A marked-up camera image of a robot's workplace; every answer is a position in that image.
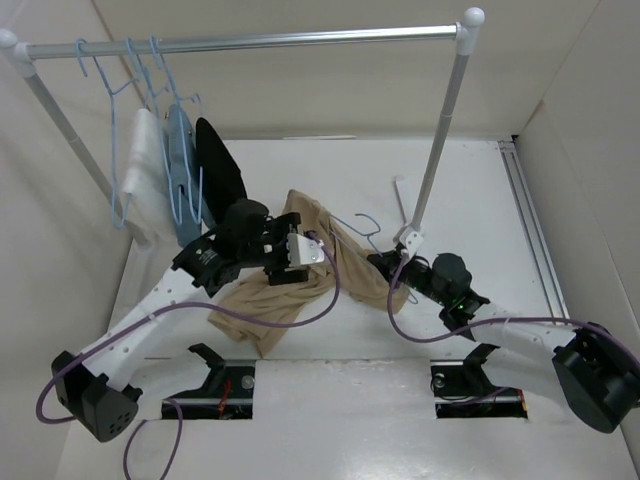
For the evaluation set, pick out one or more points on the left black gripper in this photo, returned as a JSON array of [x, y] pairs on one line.
[[282, 272]]

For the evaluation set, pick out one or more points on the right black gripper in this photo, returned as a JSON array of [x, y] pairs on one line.
[[387, 262]]

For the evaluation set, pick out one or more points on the beige t shirt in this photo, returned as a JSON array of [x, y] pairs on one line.
[[254, 297]]

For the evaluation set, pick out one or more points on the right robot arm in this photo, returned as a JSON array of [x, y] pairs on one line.
[[578, 365]]

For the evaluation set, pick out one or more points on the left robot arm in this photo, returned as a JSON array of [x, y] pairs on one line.
[[105, 384]]

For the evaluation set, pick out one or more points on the blue hanging shirt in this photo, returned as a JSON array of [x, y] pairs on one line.
[[186, 190]]

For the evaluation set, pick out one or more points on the black hanging shirt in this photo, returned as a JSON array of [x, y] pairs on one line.
[[222, 185]]

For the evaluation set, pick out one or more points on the white hanging shirt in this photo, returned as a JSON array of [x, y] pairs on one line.
[[145, 185]]

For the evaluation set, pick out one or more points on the white metal clothes rack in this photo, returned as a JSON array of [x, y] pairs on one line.
[[22, 57]]

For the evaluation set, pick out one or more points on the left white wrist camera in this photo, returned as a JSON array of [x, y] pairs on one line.
[[303, 251]]

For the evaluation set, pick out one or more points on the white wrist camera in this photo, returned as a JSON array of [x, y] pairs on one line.
[[408, 241], [303, 251]]

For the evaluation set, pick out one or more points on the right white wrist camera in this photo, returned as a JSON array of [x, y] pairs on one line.
[[408, 241]]

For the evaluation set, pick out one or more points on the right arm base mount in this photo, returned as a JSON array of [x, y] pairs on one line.
[[463, 391]]

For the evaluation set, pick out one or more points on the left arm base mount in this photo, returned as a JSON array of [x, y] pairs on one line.
[[225, 393]]

